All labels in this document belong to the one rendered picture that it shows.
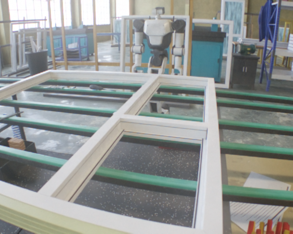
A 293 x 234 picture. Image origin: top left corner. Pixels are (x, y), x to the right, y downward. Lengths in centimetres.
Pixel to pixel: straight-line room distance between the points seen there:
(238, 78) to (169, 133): 431
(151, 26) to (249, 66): 324
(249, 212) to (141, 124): 59
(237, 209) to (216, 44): 458
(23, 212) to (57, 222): 10
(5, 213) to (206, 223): 50
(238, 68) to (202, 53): 87
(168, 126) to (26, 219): 64
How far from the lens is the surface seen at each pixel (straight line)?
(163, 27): 229
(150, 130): 98
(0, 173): 130
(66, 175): 67
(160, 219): 98
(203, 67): 534
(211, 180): 64
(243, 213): 99
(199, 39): 524
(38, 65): 593
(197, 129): 94
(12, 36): 736
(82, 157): 74
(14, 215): 64
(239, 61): 512
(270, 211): 105
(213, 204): 57
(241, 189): 75
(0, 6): 1044
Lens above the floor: 133
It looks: 23 degrees down
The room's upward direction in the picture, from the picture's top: straight up
